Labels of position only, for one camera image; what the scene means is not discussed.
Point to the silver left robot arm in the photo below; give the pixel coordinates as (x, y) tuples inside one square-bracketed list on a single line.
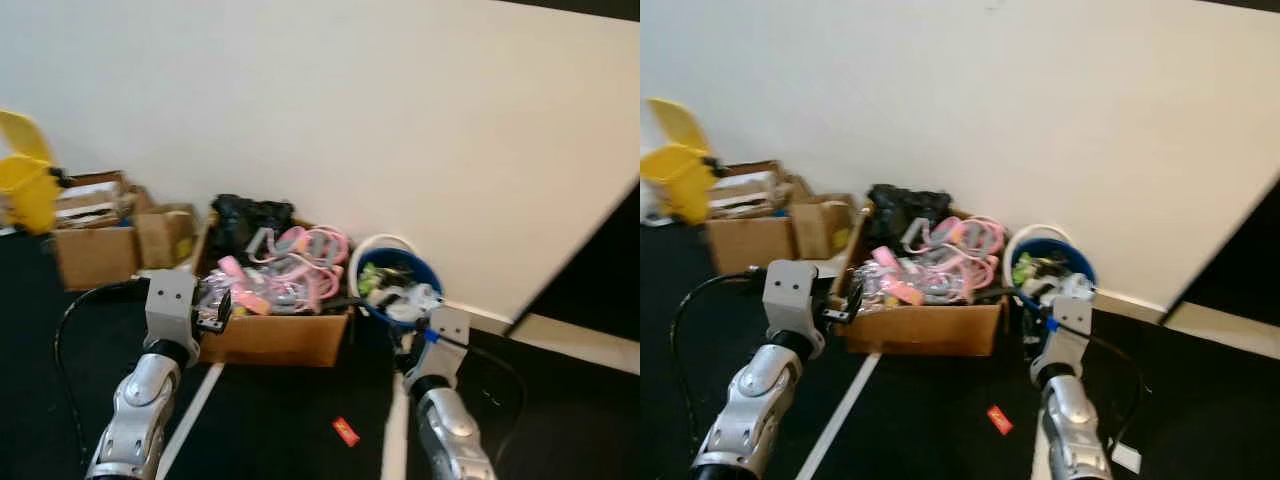
[(140, 410), (755, 405)]

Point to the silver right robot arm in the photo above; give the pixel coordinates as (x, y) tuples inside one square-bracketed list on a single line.
[(455, 430), (1075, 430)]

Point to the white crumpled trash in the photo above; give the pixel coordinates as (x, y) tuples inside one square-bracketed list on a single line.
[(415, 300), (1075, 287)]

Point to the green crumpled trash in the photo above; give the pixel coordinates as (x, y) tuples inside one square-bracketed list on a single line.
[(1022, 268), (370, 278)]

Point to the crinkled silver foil wrapper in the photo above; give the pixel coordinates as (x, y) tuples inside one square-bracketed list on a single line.
[(212, 285), (880, 282)]

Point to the large brown cardboard box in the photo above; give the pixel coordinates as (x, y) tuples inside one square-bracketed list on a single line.
[(925, 330), (280, 340)]

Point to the small brown cardboard box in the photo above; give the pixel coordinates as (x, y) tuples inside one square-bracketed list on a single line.
[(820, 230), (165, 240)]

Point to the black plastic bag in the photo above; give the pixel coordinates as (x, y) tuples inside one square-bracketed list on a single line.
[(245, 220), (905, 208)]

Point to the medium brown cardboard box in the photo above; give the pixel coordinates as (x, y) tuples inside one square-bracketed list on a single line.
[(750, 248), (95, 260)]

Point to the white floor tape strip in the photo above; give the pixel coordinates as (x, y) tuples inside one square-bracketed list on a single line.
[(190, 420), (838, 415)]

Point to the large black floor mat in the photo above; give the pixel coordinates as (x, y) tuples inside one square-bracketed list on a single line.
[(280, 420), (920, 420)]

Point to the white paper tag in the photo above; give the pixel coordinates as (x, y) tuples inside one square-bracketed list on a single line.
[(1126, 457)]

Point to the white plastic bag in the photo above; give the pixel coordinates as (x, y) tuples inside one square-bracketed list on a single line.
[(648, 205)]

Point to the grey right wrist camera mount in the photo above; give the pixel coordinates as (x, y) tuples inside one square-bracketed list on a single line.
[(1068, 335), (445, 345)]

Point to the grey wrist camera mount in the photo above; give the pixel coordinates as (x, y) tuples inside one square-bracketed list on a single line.
[(1068, 335), (445, 345), (170, 300), (792, 295)]

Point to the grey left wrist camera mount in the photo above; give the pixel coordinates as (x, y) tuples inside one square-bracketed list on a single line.
[(170, 300), (792, 295)]

